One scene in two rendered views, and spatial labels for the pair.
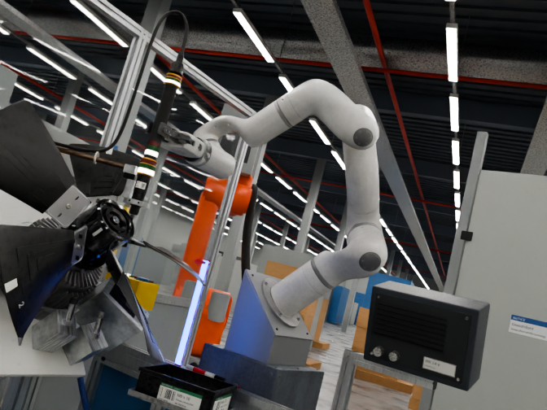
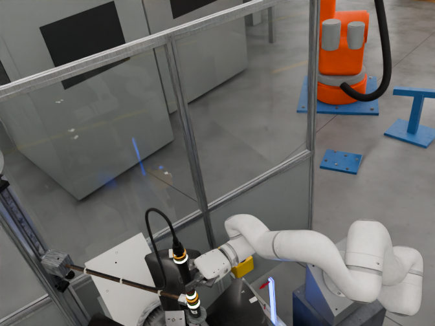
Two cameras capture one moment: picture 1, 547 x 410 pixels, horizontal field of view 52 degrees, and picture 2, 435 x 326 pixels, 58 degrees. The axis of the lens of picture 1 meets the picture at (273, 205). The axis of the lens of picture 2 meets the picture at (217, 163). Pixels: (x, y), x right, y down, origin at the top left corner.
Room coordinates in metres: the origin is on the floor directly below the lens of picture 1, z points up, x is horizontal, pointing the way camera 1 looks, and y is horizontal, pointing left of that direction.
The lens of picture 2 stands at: (0.82, -0.18, 2.59)
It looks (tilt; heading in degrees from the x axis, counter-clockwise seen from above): 38 degrees down; 28
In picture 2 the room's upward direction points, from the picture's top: 9 degrees counter-clockwise
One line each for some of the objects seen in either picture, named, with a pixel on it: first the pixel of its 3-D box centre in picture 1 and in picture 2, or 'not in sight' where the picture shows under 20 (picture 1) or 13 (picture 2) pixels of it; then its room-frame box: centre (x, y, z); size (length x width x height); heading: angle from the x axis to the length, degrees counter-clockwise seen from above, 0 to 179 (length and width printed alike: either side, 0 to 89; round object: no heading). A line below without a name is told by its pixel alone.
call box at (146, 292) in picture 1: (129, 293); (235, 259); (1.92, 0.40, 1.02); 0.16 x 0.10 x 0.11; 57
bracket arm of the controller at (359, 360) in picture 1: (388, 368); not in sight; (1.41, -0.38, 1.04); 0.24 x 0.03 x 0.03; 57
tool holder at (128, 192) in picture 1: (137, 186); (192, 308); (1.46, 0.36, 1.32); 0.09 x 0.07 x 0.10; 92
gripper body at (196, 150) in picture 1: (183, 143); (213, 264); (1.55, 0.29, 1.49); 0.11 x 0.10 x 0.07; 147
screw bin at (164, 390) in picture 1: (185, 390); not in sight; (1.53, 0.10, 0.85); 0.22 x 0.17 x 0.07; 72
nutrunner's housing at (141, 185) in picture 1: (157, 132); (188, 282); (1.46, 0.35, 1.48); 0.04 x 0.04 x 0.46
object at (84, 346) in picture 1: (84, 342); not in sight; (1.43, 0.37, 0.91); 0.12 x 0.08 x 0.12; 57
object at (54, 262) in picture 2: not in sight; (56, 262); (1.44, 0.97, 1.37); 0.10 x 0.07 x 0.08; 92
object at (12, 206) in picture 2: not in sight; (35, 242); (1.44, 1.03, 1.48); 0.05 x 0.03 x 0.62; 2
